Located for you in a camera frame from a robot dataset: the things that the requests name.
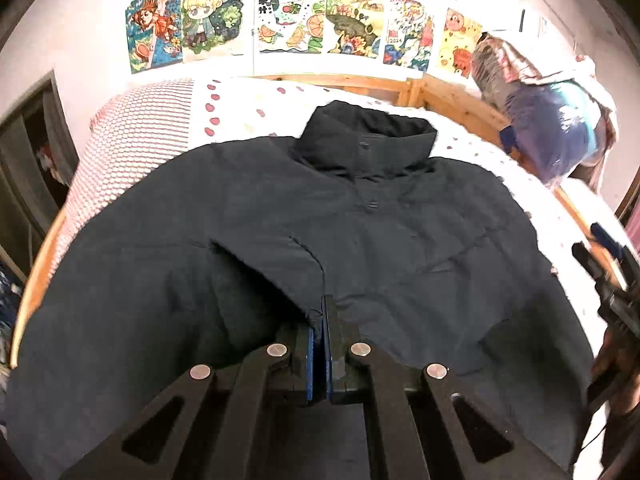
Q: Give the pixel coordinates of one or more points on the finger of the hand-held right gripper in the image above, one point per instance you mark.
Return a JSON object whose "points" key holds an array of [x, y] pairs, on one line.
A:
{"points": [[607, 240], [592, 262]]}

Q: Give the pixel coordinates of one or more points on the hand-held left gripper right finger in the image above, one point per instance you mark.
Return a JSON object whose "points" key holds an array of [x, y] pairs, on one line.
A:
{"points": [[329, 355]]}

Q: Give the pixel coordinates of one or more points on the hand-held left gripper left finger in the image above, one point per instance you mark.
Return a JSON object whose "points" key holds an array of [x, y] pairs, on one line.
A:
{"points": [[309, 365]]}

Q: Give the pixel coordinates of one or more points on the black padded jacket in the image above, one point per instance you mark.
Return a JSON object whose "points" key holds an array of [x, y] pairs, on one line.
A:
{"points": [[250, 210]]}

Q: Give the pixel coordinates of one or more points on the person's right forearm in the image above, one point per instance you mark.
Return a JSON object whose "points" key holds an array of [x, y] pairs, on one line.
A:
{"points": [[622, 445]]}

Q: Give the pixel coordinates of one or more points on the blue clothes in plastic bag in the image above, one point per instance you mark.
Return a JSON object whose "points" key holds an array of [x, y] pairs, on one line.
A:
{"points": [[550, 125]]}

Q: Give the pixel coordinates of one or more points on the person's right hand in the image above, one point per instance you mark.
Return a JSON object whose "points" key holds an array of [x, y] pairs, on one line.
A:
{"points": [[617, 360]]}

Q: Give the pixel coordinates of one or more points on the shiny silver plastic bag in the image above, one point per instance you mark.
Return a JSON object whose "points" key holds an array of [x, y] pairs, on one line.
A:
{"points": [[495, 70]]}

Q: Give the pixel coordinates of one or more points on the pink apple print bed sheet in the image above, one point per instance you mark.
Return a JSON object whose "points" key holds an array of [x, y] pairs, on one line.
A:
{"points": [[240, 105]]}

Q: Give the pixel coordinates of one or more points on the red white patterned pillow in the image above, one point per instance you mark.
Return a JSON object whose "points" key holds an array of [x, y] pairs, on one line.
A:
{"points": [[135, 130]]}

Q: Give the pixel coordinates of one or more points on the dark open cabinet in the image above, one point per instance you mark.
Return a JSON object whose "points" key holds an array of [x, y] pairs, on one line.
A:
{"points": [[35, 160]]}

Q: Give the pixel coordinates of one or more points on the wooden bed frame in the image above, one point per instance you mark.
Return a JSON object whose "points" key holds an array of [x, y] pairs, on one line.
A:
{"points": [[450, 100]]}

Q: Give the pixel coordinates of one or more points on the group of drawn wall posters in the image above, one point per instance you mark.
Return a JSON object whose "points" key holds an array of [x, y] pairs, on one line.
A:
{"points": [[290, 15]]}

